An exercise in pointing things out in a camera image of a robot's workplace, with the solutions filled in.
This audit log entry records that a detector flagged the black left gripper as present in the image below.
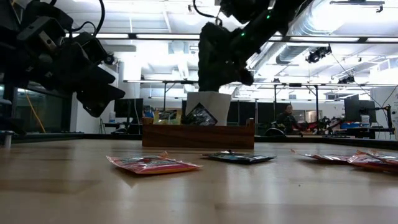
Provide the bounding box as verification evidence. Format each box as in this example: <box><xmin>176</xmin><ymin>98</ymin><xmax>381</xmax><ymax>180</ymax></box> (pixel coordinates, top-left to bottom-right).
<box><xmin>30</xmin><ymin>30</ymin><xmax>126</xmax><ymax>118</ymax></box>

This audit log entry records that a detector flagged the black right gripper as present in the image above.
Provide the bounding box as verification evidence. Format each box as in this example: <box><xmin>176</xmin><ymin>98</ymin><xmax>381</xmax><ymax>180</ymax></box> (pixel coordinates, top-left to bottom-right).
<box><xmin>200</xmin><ymin>23</ymin><xmax>255</xmax><ymax>90</ymax></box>

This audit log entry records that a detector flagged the brown wooden tea box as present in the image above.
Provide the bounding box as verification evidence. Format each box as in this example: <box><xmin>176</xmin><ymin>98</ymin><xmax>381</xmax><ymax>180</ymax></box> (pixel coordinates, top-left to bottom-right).
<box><xmin>141</xmin><ymin>117</ymin><xmax>256</xmax><ymax>150</ymax></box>

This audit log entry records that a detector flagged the yellow tea packet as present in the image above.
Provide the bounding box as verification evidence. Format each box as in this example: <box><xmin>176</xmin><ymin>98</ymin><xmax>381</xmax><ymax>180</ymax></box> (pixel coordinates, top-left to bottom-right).
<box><xmin>154</xmin><ymin>108</ymin><xmax>183</xmax><ymax>126</ymax></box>

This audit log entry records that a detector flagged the black computer monitor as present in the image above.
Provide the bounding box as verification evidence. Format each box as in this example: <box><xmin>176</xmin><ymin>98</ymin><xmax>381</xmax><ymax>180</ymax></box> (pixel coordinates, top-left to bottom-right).
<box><xmin>113</xmin><ymin>98</ymin><xmax>144</xmax><ymax>119</ymax></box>
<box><xmin>344</xmin><ymin>94</ymin><xmax>377</xmax><ymax>124</ymax></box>

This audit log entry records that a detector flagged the black partition panel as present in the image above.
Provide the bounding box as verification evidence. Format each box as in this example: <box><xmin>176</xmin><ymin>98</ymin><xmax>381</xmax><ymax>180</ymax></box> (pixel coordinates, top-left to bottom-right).
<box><xmin>231</xmin><ymin>100</ymin><xmax>274</xmax><ymax>127</ymax></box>

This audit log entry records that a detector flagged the green cactus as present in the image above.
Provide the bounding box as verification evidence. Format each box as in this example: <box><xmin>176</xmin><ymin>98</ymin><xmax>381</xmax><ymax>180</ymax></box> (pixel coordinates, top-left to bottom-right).
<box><xmin>198</xmin><ymin>40</ymin><xmax>221</xmax><ymax>93</ymax></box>

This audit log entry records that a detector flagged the person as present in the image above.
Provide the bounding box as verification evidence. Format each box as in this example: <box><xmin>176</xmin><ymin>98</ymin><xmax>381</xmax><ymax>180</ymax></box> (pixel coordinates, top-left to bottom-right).
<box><xmin>275</xmin><ymin>103</ymin><xmax>304</xmax><ymax>136</ymax></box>

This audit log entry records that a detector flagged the black aluminium table frame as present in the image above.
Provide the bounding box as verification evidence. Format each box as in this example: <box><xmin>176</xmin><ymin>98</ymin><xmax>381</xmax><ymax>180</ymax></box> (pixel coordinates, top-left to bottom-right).
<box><xmin>0</xmin><ymin>132</ymin><xmax>398</xmax><ymax>151</ymax></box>

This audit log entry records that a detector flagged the silver air duct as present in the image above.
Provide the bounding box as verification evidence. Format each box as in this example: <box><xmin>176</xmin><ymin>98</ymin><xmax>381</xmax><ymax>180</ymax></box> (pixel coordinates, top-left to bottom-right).
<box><xmin>275</xmin><ymin>6</ymin><xmax>343</xmax><ymax>65</ymax></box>

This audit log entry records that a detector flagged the yellow cable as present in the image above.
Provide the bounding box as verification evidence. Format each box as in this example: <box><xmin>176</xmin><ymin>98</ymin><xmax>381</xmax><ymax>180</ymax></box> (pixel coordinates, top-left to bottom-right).
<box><xmin>24</xmin><ymin>91</ymin><xmax>47</xmax><ymax>134</ymax></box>

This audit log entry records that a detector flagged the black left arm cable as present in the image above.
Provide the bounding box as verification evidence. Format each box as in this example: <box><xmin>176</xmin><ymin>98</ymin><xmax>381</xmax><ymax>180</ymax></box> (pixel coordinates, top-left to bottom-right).
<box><xmin>70</xmin><ymin>0</ymin><xmax>106</xmax><ymax>37</ymax></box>

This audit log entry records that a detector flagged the grey metal post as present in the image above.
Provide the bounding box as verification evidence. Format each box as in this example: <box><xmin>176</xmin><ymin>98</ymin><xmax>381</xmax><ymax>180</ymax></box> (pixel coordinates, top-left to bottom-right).
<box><xmin>0</xmin><ymin>130</ymin><xmax>15</xmax><ymax>149</ymax></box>

